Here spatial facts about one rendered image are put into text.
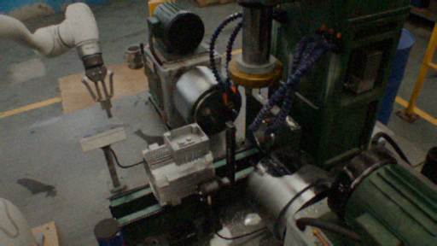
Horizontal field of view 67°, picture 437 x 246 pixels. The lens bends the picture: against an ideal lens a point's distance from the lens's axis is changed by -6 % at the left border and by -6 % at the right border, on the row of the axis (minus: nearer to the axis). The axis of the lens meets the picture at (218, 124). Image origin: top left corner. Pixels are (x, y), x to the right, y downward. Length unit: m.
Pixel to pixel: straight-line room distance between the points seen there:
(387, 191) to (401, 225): 0.07
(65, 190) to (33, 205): 0.14
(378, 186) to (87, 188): 1.16
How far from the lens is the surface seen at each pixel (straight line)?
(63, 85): 3.76
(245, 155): 1.39
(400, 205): 0.72
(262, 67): 1.07
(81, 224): 1.42
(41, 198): 1.58
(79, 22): 1.37
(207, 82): 1.38
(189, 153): 1.12
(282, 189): 0.98
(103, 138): 1.32
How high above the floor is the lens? 1.85
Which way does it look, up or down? 37 degrees down
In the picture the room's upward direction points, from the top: 2 degrees counter-clockwise
